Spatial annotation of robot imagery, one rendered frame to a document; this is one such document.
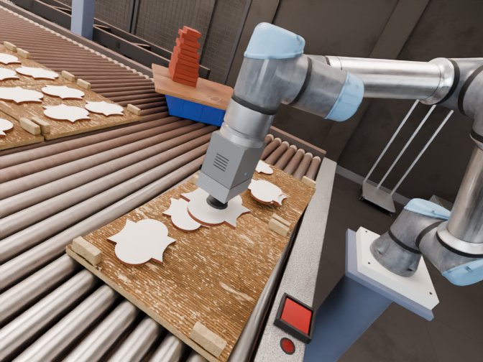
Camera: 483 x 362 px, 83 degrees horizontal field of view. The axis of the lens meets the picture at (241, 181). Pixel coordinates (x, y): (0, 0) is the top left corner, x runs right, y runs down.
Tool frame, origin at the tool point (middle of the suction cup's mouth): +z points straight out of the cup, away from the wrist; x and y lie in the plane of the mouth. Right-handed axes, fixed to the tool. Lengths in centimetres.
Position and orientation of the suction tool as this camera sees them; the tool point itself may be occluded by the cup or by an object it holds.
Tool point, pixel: (215, 207)
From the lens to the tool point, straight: 53.1
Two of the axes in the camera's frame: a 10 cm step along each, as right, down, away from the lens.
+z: -3.4, 8.2, 4.6
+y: -4.9, 2.6, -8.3
